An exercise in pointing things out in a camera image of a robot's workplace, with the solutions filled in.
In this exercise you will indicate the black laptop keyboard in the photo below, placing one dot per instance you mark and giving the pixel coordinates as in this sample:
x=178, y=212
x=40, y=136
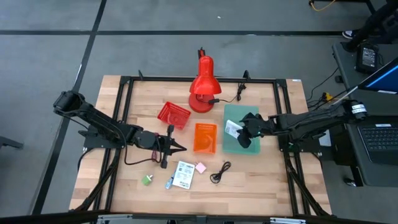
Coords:
x=379, y=140

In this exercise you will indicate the grey side desk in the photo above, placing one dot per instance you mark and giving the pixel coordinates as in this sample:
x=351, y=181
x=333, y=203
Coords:
x=351, y=74

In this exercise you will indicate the laptop screen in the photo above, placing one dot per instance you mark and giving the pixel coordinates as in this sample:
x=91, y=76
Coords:
x=385, y=79

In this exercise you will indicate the red plastic basket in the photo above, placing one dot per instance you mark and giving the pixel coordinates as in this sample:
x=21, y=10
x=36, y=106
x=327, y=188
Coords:
x=174, y=116

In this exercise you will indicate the black stand leg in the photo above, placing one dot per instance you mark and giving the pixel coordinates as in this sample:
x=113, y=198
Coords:
x=370, y=6

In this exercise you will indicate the black frame crossbar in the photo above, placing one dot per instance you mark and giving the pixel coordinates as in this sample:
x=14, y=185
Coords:
x=46, y=217

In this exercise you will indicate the red desk lamp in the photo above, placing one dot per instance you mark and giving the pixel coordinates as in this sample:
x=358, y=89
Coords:
x=205, y=84

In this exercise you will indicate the person's shoe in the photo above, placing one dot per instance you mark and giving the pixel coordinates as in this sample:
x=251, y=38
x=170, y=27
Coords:
x=347, y=34

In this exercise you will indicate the green charger plug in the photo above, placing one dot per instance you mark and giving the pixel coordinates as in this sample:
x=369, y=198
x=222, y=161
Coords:
x=146, y=180

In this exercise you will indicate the white label sticker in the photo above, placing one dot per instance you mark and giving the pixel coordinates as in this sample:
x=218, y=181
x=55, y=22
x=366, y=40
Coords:
x=296, y=80

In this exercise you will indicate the green translucent tray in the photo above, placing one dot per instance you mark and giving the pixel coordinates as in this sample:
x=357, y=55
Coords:
x=233, y=146

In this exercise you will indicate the silver aluminium frame post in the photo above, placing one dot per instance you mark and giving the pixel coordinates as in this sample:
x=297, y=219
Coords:
x=113, y=218
x=287, y=221

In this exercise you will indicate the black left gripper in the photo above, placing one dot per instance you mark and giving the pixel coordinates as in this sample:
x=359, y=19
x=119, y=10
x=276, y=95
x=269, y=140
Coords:
x=147, y=140

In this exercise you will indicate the orange plastic basket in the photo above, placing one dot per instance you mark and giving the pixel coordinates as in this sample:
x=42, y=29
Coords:
x=205, y=140

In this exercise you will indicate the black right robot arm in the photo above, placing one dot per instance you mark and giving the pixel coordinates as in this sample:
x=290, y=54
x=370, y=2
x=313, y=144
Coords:
x=311, y=121

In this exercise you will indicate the black metal table frame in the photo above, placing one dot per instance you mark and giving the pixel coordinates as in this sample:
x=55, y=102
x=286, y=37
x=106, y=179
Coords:
x=155, y=79

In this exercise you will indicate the white paper sheet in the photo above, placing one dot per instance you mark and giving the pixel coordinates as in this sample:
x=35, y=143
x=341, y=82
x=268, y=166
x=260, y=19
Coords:
x=326, y=140

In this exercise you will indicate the white printed product box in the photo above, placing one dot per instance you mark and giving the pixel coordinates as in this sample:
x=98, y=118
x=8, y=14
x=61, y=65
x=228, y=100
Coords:
x=231, y=127
x=183, y=174

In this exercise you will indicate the pink charger plug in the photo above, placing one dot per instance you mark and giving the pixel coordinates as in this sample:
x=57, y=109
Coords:
x=201, y=168

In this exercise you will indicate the person's leg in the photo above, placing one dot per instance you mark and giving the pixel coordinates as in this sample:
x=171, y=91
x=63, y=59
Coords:
x=373, y=21

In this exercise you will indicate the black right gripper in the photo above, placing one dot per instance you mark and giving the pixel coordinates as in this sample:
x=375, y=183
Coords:
x=259, y=124

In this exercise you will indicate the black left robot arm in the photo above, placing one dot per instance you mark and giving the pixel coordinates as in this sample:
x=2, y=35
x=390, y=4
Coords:
x=93, y=116

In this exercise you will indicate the yellow connector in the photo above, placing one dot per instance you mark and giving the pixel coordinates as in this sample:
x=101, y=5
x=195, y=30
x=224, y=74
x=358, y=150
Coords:
x=326, y=97

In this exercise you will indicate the black power adapter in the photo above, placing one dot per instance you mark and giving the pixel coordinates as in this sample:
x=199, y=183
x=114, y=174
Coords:
x=368, y=57

